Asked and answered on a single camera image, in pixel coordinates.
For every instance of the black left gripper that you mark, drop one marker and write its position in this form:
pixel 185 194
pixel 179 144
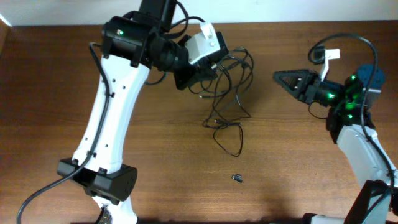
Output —
pixel 185 78

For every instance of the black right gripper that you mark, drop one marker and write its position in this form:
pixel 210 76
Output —
pixel 305 86

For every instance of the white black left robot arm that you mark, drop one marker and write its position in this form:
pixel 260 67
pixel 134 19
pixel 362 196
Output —
pixel 133 44

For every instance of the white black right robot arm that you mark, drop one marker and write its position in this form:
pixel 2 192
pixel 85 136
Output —
pixel 350 126

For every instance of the small black adapter plug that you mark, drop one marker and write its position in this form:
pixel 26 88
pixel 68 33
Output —
pixel 237 177

